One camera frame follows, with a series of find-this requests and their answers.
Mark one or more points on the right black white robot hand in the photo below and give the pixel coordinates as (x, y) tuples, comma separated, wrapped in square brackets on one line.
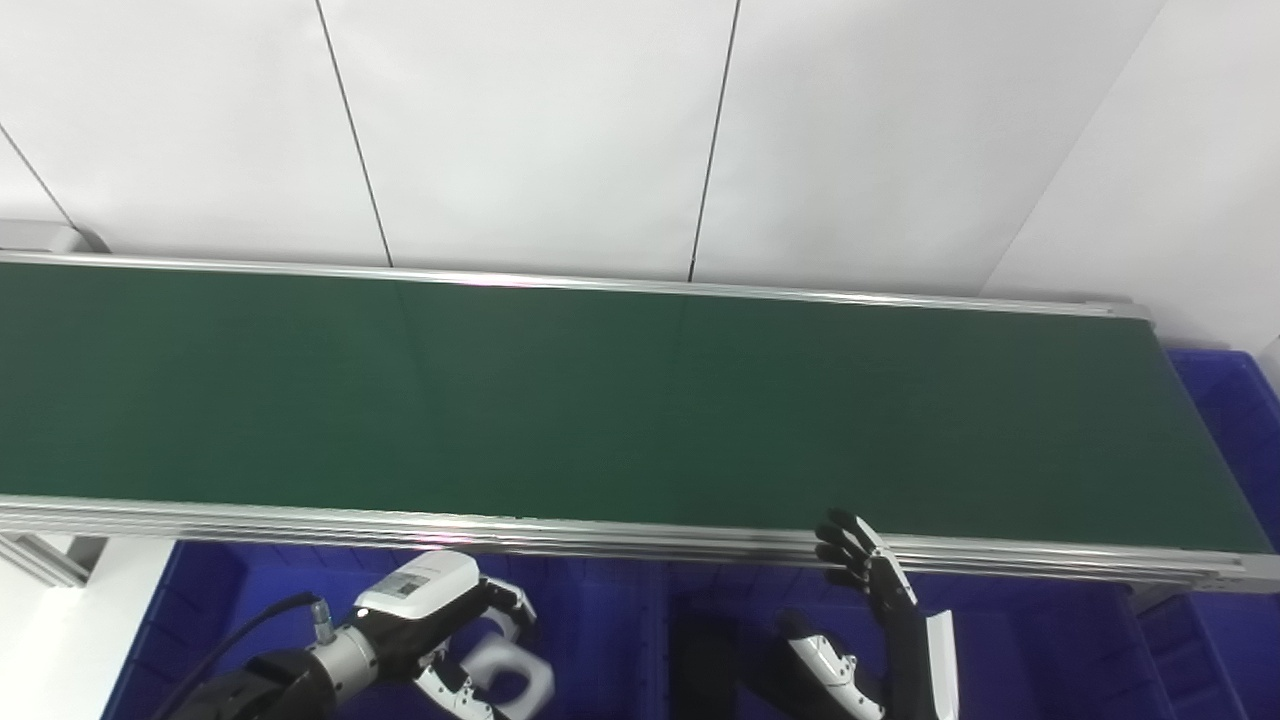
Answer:
[(900, 650)]

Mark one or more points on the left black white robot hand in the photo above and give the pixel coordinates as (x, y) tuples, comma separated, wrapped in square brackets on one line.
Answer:
[(420, 610)]

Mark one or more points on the white square part round hole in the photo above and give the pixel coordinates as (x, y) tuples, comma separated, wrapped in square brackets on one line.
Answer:
[(535, 680)]

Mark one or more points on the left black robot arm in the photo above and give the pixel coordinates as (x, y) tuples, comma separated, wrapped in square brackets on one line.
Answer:
[(280, 685)]

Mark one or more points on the large blue plastic bin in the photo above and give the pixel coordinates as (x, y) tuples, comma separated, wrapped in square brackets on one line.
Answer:
[(1235, 420), (220, 600), (1040, 660)]

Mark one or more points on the green conveyor belt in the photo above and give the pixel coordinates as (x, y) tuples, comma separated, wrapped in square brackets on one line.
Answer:
[(600, 400), (600, 535)]

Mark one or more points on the black part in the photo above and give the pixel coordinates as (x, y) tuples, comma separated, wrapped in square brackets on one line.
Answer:
[(705, 670)]

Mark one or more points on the aluminium conveyor support leg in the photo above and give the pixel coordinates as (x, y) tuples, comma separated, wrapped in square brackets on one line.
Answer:
[(50, 560)]

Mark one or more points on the grey conveyor end housing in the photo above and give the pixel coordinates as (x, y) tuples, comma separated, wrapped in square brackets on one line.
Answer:
[(45, 238)]

